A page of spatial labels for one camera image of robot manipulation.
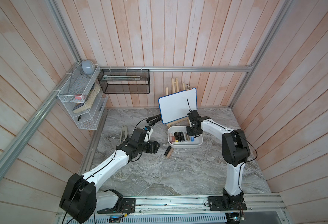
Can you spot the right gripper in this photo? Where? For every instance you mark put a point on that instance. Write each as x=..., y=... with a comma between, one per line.
x=188, y=132

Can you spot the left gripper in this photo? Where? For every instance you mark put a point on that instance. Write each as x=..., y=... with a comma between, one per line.
x=152, y=148

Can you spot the gold lipstick tube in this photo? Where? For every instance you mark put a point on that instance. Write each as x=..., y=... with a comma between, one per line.
x=188, y=137

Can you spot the white plastic storage box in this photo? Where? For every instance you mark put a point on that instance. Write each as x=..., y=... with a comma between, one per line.
x=186, y=144

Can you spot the black round lipstick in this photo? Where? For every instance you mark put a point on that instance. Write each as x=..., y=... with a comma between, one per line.
x=182, y=136

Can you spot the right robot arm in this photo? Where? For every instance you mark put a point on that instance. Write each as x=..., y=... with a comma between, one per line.
x=235, y=151

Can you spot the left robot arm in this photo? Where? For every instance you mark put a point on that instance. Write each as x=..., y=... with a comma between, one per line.
x=82, y=198

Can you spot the black lipstick gold band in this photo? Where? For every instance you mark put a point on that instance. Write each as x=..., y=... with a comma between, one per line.
x=167, y=150

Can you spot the black stapler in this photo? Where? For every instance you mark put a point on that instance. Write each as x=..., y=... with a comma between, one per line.
x=154, y=119

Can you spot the blue framed whiteboard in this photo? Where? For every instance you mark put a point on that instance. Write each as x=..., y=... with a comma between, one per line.
x=176, y=106

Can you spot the wooden block on shelf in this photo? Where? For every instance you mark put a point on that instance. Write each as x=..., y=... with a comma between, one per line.
x=80, y=107

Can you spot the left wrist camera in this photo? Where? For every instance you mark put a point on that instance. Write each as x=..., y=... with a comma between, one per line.
x=149, y=132

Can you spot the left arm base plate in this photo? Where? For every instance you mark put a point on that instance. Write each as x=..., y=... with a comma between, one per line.
x=125, y=205

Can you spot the black mesh wall basket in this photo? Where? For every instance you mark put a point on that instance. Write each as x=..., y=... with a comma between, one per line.
x=125, y=81

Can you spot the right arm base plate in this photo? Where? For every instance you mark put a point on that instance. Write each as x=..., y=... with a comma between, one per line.
x=226, y=203

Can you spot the white wire wall shelf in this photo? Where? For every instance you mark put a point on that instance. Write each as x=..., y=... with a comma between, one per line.
x=75, y=90

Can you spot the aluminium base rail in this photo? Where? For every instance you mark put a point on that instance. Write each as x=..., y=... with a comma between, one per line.
x=181, y=207

